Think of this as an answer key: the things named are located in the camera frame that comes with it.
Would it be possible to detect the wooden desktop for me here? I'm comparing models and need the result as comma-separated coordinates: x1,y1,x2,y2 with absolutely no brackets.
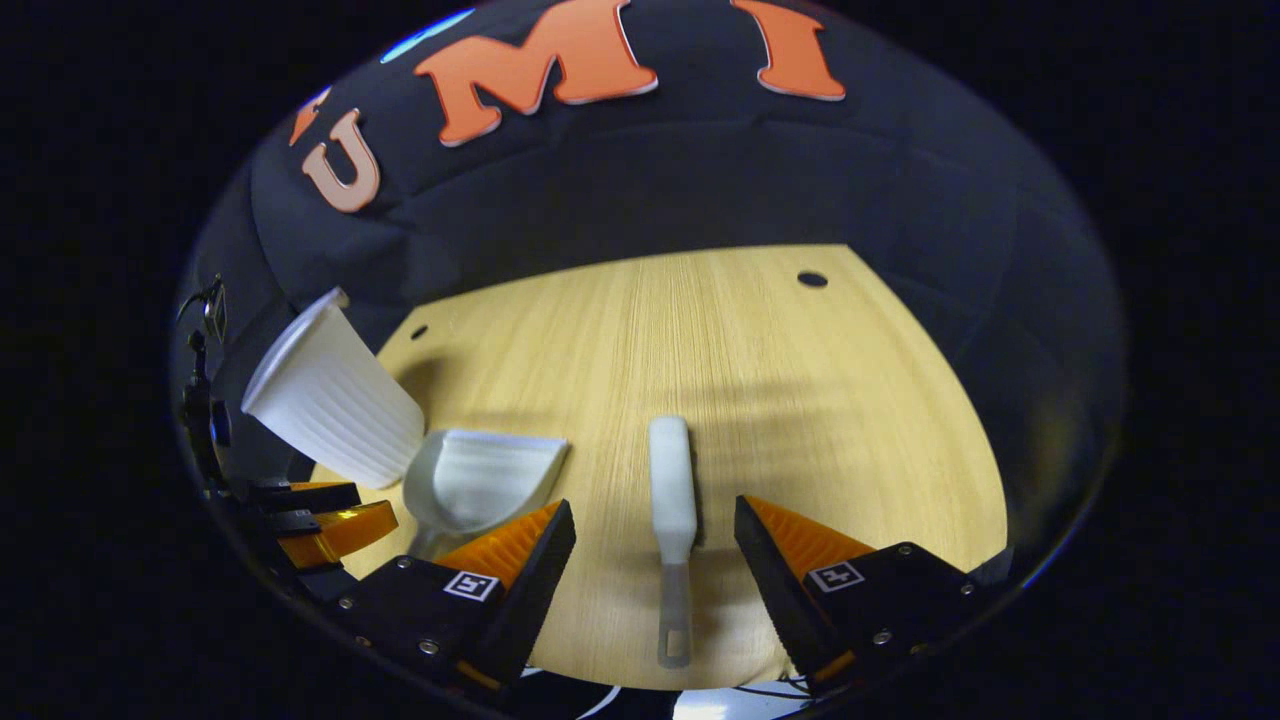
312,244,1009,693

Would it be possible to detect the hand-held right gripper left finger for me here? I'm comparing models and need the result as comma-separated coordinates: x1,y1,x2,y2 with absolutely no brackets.
335,498,578,693

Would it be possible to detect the black backdrop cloth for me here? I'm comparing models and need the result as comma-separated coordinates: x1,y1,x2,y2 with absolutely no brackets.
170,0,1129,601

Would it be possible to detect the white plastic dustpan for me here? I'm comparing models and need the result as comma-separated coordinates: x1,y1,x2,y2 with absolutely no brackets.
402,428,571,563

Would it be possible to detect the small white broom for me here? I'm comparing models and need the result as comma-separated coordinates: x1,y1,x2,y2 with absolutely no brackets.
647,415,699,670

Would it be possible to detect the white ribbed garbage bin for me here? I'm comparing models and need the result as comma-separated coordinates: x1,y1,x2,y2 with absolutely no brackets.
241,287,427,491

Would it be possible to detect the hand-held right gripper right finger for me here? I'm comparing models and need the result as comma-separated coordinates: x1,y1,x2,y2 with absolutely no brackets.
733,494,1006,698

